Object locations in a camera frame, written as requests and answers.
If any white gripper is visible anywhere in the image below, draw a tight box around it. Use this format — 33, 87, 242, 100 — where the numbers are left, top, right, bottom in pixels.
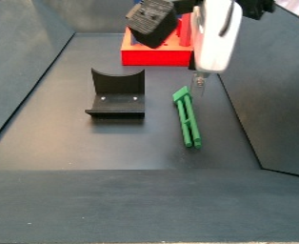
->
190, 0, 242, 98

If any green three prong object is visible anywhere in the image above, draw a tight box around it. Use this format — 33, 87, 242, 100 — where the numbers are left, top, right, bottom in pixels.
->
173, 86, 202, 149

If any red peg board block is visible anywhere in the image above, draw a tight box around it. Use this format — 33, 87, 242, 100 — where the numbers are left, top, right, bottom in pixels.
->
121, 29, 192, 67

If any black curved fixture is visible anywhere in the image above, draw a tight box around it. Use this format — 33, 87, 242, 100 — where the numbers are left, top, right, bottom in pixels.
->
85, 70, 145, 118

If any salmon octagonal tall peg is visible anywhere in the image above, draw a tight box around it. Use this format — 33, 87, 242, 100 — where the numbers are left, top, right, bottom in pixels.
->
178, 13, 190, 47

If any tall dark blue block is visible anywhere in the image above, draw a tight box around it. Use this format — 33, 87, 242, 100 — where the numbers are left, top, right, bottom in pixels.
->
130, 33, 137, 45

